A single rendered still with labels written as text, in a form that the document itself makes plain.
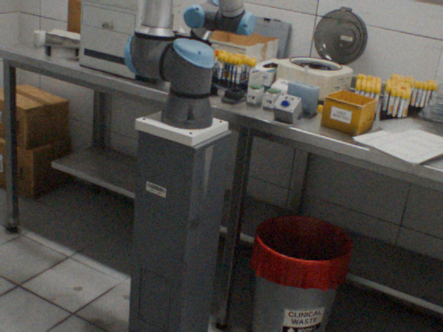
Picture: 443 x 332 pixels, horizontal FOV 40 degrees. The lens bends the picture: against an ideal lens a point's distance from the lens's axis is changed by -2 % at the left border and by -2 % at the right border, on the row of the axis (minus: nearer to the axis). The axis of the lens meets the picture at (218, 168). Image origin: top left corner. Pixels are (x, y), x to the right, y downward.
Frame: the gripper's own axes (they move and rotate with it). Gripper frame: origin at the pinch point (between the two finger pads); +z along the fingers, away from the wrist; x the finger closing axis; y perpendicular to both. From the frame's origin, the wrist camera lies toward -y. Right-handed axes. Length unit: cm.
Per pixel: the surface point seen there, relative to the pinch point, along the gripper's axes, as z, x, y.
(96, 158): 91, 42, -26
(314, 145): -24, -8, 58
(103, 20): 1.2, -4.4, -31.5
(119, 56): 7.4, -4.3, -18.4
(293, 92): -25.0, 6.7, 38.6
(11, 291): 101, -39, 10
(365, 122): -35, 5, 63
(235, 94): -12.5, 0.2, 24.9
